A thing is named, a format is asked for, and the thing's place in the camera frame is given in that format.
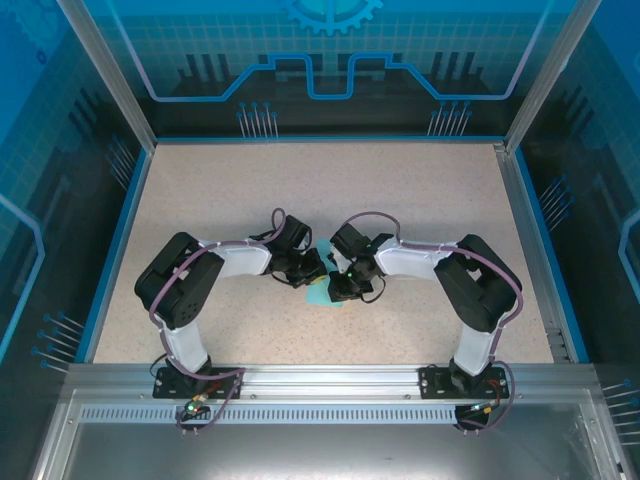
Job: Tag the aluminium side rail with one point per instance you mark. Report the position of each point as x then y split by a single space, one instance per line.
525 200

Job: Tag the brushed metal panel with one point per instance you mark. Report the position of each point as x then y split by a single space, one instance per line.
320 450

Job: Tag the blue table border strip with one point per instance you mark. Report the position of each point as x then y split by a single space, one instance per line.
115 250
550 250

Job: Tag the aluminium mounting rail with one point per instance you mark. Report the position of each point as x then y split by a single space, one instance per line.
325 380

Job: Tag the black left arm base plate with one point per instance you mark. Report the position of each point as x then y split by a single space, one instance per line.
170 387

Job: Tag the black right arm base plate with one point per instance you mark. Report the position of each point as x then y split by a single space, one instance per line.
435 382

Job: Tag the aluminium frame post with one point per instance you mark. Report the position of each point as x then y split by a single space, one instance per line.
115 85
545 80

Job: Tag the light blue paper sheet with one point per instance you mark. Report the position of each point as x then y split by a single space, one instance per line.
315 296

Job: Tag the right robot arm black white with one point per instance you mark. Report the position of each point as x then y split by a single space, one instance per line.
480 290

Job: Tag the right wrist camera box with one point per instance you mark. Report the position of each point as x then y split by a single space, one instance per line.
336 261

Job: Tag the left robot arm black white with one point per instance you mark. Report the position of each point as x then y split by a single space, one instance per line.
175 280

